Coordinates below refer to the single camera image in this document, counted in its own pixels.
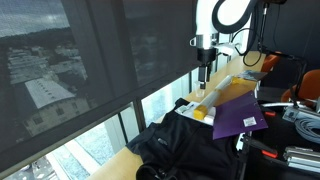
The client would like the purple paper folder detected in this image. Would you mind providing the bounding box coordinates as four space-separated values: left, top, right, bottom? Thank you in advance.
212 90 269 140

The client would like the printed photo booklet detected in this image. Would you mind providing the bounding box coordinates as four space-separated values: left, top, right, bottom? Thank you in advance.
237 69 269 83

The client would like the black zip jacket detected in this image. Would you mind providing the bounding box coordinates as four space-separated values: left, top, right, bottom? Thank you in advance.
126 97 243 180

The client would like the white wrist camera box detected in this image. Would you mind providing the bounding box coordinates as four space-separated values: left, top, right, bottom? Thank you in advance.
213 41 240 57

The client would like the clear plastic cup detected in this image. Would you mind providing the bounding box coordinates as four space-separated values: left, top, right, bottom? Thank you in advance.
193 81 206 99

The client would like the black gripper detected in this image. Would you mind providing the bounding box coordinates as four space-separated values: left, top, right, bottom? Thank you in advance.
196 48 218 90

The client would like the orange office chair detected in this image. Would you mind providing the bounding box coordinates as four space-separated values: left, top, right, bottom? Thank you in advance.
280 69 320 108
260 53 282 74

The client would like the black clamp orange tip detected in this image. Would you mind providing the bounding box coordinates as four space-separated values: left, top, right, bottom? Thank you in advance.
263 109 278 118
240 134 279 160

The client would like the dark roller window blind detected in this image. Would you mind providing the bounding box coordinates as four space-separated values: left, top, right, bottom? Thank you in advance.
0 0 209 174

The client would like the silver metal bracket block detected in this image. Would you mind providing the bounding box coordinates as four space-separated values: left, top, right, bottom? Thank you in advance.
281 105 320 124

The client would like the white foam tube yellow tape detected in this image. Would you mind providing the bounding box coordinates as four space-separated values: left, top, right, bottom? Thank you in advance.
193 74 250 121

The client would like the grey cable coil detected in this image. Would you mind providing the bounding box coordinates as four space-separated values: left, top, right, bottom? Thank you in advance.
294 117 320 145

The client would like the white curved tube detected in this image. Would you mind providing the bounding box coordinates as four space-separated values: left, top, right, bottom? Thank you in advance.
259 101 298 110

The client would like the aluminium extrusion bar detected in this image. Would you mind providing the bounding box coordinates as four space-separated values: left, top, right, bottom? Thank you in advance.
283 145 320 162
285 156 320 174

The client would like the white flat box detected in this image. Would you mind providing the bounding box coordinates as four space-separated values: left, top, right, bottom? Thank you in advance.
174 100 217 127

